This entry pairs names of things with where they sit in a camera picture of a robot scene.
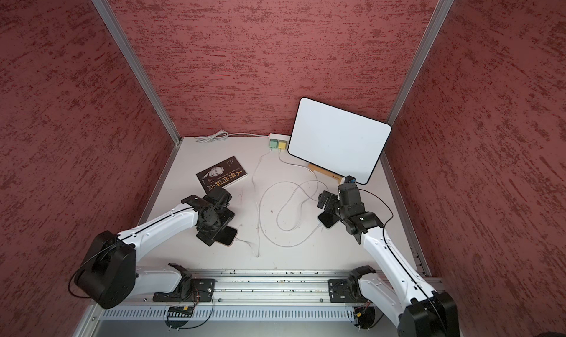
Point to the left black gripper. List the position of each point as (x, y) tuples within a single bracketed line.
[(206, 234)]

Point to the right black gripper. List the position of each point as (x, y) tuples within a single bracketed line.
[(321, 200)]

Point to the black smartphone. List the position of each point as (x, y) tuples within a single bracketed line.
[(226, 236), (328, 219)]

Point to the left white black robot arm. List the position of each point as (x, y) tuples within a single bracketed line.
[(111, 271)]

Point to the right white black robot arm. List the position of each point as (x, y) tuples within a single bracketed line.
[(411, 303)]

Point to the dark portrait book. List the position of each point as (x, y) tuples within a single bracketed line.
[(221, 174)]

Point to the white tablet screen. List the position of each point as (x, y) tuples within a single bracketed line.
[(337, 140)]

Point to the green charger plug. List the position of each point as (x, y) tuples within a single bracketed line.
[(274, 143)]

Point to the white power strip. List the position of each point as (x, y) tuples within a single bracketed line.
[(280, 137)]

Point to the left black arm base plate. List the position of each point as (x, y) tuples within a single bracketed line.
[(191, 291)]

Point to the aluminium mounting rail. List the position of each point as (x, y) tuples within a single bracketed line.
[(232, 288)]

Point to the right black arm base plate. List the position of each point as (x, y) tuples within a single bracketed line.
[(345, 291)]

